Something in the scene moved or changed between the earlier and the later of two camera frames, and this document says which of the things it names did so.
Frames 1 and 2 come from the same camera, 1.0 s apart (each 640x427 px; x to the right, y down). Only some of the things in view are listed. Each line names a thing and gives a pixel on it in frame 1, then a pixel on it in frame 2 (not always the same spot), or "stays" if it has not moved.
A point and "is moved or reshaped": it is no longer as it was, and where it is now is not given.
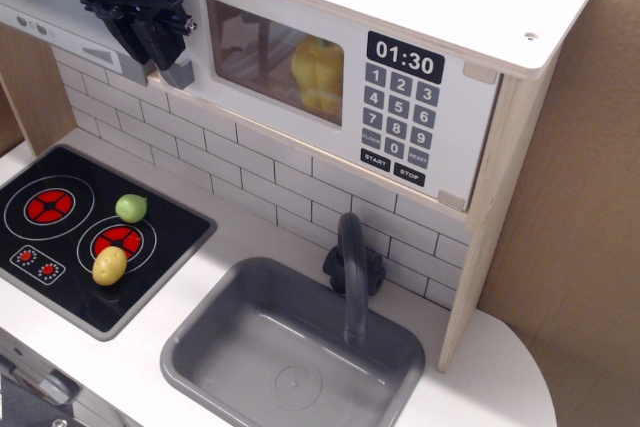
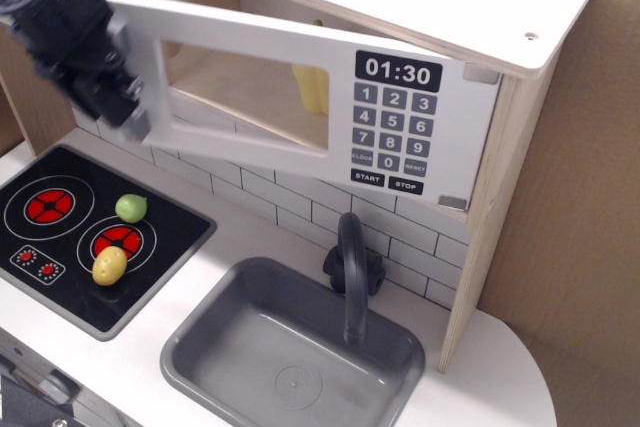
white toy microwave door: [354, 97] is moved or reshaped
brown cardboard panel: [566, 271] stays
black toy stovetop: [58, 209] stays
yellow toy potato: [109, 266] stays
